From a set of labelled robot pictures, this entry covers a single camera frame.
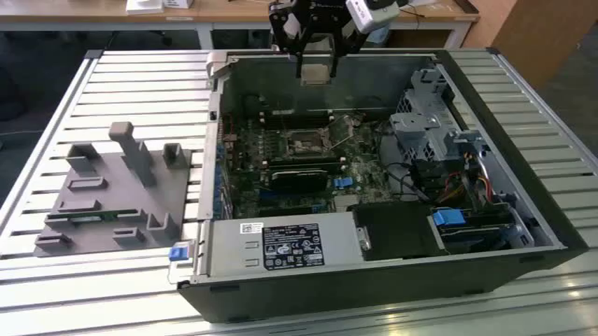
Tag black plastic shroud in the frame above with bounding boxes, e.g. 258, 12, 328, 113
348, 202, 450, 263

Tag black graphics card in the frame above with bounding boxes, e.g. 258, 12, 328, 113
266, 167, 328, 194

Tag black open PC case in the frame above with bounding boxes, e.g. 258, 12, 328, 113
175, 47, 590, 325

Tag small silver heatsink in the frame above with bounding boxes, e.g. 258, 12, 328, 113
334, 194, 360, 211

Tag green RAM stick with label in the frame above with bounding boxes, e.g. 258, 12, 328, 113
48, 208, 142, 223

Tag wooden cabinet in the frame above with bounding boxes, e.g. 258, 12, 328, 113
461, 0, 598, 91

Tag silver power supply unit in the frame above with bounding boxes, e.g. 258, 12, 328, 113
204, 211, 370, 278

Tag plain white box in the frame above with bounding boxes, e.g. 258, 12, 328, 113
124, 0, 166, 16

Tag yellow red power wires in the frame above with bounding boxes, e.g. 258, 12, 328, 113
438, 150, 497, 207

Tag grey parts rack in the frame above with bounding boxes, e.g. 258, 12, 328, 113
32, 120, 195, 259

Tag pale blue teach pendant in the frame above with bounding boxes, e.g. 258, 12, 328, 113
366, 24, 391, 47

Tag CPU socket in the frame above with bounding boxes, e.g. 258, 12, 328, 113
279, 127, 336, 159

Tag silver square CPU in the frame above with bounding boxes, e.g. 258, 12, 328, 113
300, 64, 335, 87

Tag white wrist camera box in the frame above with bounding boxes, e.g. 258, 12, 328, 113
347, 0, 402, 34

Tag blue disk carrier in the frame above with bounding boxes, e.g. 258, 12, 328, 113
429, 206, 515, 253

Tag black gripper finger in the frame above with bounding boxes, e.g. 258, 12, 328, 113
326, 15, 366, 81
268, 1, 314, 81

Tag wooden desk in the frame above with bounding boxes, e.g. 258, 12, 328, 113
0, 0, 482, 50

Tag installed RAM stick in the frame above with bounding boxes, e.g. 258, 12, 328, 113
267, 157, 342, 170

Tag silver metal drive cage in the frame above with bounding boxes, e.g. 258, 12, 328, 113
387, 68, 491, 169

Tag green motherboard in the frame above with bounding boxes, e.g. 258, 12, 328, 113
218, 111, 406, 220

